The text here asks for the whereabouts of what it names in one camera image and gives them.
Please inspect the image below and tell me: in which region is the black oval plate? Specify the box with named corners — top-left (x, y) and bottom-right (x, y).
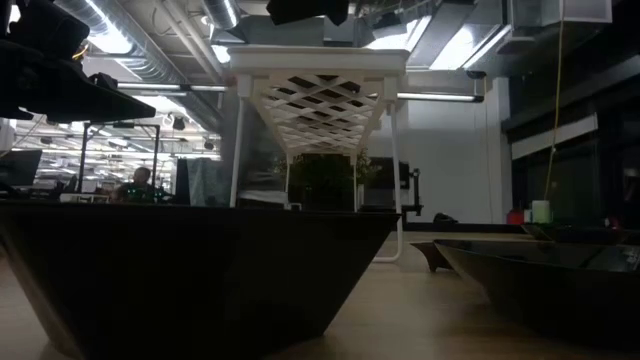
top-left (433, 238), bottom-right (640, 351)

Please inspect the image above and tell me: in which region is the black metal frame stand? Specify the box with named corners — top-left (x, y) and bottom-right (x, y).
top-left (77, 121), bottom-right (162, 204)

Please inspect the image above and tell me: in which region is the person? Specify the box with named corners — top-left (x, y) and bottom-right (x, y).
top-left (110, 166), bottom-right (166, 204)

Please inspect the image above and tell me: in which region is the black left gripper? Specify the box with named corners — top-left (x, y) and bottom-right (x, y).
top-left (0, 0), bottom-right (157, 125)

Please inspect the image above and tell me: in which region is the pale green cup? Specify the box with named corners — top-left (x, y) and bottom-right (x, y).
top-left (530, 199), bottom-right (552, 225)

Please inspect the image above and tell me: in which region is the silver ventilation duct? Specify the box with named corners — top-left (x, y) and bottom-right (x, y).
top-left (54, 0), bottom-right (224, 131)
top-left (202, 0), bottom-right (241, 30)

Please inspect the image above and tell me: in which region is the white box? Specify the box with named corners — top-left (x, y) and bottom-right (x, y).
top-left (237, 189), bottom-right (290, 206)

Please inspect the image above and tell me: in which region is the black monitor on stand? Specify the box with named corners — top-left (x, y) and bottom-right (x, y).
top-left (367, 156), bottom-right (425, 217)

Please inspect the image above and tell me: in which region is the green potted plant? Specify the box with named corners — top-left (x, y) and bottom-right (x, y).
top-left (274, 151), bottom-right (381, 214)

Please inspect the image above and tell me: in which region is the white lattice rack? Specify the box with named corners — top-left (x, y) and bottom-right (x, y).
top-left (227, 44), bottom-right (412, 265)

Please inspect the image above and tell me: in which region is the grey partition panel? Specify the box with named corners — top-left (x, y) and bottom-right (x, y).
top-left (174, 157), bottom-right (234, 207)

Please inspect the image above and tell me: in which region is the black wavy square plate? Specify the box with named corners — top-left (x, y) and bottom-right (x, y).
top-left (519, 222), bottom-right (640, 247)
top-left (0, 199), bottom-right (403, 360)

